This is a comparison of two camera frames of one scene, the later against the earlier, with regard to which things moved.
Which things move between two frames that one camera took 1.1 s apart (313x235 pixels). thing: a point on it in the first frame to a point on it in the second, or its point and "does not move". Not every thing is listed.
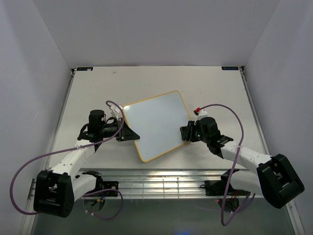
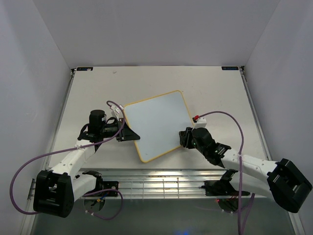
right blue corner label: (229, 68) does not move
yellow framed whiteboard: (157, 121) does not move
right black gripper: (188, 133) to (185, 139)
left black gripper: (127, 134) does not move
